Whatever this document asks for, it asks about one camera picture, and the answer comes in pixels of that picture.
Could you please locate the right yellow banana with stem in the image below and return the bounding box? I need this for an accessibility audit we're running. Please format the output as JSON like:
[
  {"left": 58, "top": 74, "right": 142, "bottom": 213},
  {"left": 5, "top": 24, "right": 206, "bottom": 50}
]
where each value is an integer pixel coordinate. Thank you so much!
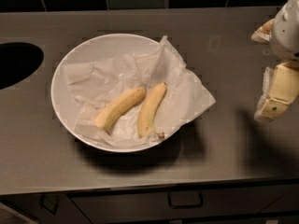
[{"left": 137, "top": 82, "right": 167, "bottom": 138}]

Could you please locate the grey cabinet door with handle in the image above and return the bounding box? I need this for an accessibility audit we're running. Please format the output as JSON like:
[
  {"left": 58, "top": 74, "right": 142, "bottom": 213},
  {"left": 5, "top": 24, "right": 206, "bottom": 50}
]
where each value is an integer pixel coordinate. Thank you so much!
[{"left": 1, "top": 193, "right": 91, "bottom": 224}]

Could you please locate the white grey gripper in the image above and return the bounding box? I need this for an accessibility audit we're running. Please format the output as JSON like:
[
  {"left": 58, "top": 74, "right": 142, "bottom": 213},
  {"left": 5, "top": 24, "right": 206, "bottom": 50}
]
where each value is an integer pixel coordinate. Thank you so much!
[{"left": 251, "top": 0, "right": 299, "bottom": 122}]

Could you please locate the grey drawer with black handle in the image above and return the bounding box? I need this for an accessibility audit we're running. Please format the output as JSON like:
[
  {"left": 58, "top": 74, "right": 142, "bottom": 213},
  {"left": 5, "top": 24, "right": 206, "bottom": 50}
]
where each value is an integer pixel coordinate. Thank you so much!
[{"left": 70, "top": 185, "right": 299, "bottom": 224}]

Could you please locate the white round bowl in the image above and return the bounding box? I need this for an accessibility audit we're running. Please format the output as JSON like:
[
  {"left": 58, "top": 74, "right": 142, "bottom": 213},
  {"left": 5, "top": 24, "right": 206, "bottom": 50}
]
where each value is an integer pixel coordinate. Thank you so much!
[{"left": 50, "top": 33, "right": 188, "bottom": 154}]

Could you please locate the white crumpled paper sheet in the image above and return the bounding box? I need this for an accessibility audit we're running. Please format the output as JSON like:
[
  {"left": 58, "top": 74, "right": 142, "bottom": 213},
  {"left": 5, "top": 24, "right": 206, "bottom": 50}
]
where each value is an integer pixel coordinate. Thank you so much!
[{"left": 63, "top": 35, "right": 215, "bottom": 151}]

